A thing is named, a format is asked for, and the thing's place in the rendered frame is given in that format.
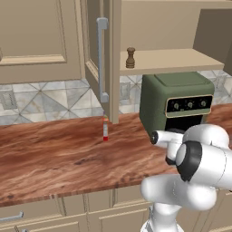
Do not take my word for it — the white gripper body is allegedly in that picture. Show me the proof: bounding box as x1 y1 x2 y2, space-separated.
165 140 183 162

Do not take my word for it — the beige base cabinet door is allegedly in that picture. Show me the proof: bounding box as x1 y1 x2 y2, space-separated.
87 202 153 232
14 213 89 232

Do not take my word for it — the beige cabinet with shelf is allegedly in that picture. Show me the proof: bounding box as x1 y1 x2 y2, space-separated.
111 0 232 125

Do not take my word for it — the shadowed open cabinet door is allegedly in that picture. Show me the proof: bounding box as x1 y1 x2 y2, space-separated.
192 8 232 77

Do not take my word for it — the open beige cabinet door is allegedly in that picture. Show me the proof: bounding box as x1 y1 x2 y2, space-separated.
81 0 114 124

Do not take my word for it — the closed beige cabinet door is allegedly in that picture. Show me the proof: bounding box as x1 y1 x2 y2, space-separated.
0 0 86 85

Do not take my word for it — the green toaster oven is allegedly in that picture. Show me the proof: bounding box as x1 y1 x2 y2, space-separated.
139 71 216 140

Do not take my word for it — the small beige drawer front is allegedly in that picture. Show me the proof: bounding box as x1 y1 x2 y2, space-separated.
113 184 150 208

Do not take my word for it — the red condiment bottle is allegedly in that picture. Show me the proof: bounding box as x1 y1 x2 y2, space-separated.
101 112 110 142

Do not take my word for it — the brown pepper mill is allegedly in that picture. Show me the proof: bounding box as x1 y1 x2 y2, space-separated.
125 46 137 69

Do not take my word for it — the grey wall outlet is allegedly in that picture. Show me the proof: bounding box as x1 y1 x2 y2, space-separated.
0 90 18 111
119 82 131 102

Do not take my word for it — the long grey door handle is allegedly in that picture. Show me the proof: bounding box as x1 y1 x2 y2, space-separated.
95 16 110 104

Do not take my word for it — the grey drawer handle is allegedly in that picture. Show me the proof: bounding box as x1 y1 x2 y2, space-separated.
0 210 24 223

